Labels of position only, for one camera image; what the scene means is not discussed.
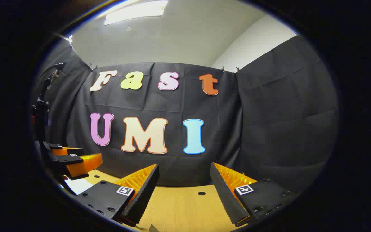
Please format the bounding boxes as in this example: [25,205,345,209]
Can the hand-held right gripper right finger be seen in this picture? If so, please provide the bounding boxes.
[209,162,299,225]

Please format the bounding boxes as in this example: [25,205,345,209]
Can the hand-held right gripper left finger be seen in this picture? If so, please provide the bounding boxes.
[75,164,160,227]

